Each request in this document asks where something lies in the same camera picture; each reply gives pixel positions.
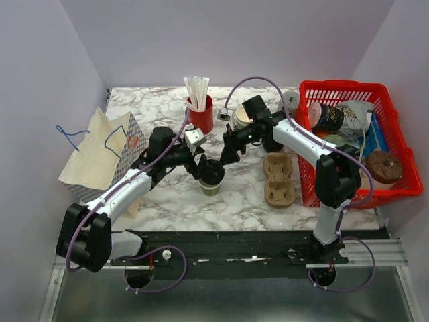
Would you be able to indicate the aluminium frame rail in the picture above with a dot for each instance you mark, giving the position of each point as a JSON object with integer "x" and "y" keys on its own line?
{"x": 378, "y": 258}

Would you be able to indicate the brown round cake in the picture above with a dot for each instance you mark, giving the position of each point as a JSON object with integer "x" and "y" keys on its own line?
{"x": 384, "y": 167}

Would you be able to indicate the dark printed cup in basket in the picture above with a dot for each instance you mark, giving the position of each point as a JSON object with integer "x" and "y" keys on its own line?
{"x": 325, "y": 117}

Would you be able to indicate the black lid stack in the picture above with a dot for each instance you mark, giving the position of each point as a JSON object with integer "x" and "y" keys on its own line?
{"x": 270, "y": 145}

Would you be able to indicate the white wrapped straws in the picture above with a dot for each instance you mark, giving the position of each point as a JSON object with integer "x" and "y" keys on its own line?
{"x": 197, "y": 88}

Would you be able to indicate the red plastic straw holder cup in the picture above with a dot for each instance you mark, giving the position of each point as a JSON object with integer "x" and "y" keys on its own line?
{"x": 203, "y": 119}

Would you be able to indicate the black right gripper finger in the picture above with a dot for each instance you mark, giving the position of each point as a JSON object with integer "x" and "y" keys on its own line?
{"x": 229, "y": 156}
{"x": 228, "y": 141}

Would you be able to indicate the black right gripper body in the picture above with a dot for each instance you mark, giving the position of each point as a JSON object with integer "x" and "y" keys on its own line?
{"x": 240, "y": 139}

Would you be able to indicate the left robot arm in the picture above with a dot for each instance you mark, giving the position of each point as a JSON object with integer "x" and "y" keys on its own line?
{"x": 86, "y": 238}

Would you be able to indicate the red plastic basket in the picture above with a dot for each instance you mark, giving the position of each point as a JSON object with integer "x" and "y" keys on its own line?
{"x": 333, "y": 92}

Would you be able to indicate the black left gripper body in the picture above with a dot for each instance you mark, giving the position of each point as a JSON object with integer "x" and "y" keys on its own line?
{"x": 187, "y": 158}

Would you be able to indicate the grey marbled block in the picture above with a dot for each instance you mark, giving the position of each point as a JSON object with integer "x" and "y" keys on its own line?
{"x": 292, "y": 100}

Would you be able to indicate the crumpled silver snack bag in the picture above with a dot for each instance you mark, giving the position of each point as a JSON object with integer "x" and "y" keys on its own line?
{"x": 357, "y": 116}

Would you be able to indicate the blue package in basket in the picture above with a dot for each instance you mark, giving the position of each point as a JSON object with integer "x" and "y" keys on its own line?
{"x": 374, "y": 138}

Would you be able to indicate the checkered paper takeout bag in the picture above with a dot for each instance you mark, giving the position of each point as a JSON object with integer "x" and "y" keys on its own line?
{"x": 102, "y": 159}

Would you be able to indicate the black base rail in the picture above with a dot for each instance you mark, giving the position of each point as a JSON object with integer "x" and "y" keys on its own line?
{"x": 157, "y": 240}

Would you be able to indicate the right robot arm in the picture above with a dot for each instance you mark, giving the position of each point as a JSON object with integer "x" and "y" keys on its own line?
{"x": 337, "y": 170}

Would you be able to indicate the black plastic cup lid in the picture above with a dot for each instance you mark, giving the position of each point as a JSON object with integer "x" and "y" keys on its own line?
{"x": 211, "y": 165}

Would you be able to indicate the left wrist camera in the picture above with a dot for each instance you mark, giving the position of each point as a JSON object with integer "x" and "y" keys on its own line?
{"x": 194, "y": 137}

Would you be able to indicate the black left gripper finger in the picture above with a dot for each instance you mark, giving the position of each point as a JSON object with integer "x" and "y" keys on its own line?
{"x": 216, "y": 176}
{"x": 200, "y": 168}

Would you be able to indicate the brown pulp cup carrier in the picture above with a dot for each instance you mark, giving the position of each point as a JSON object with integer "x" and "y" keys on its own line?
{"x": 279, "y": 190}

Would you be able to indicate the green round sponge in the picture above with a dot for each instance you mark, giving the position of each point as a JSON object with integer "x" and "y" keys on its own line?
{"x": 336, "y": 140}

